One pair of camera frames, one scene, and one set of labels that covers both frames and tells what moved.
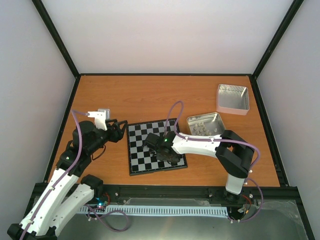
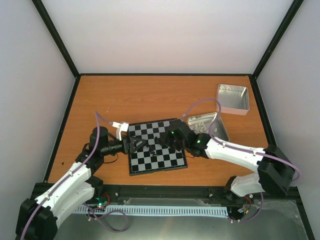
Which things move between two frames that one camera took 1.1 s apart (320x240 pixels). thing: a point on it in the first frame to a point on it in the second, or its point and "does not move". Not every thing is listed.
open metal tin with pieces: x=207 y=124 does not move
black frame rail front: x=196 y=192 does not move
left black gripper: x=117 y=134 to x=129 y=147
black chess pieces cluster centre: x=152 y=152 does not move
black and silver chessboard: x=141 y=160 does not move
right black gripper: x=175 y=159 to x=165 y=140
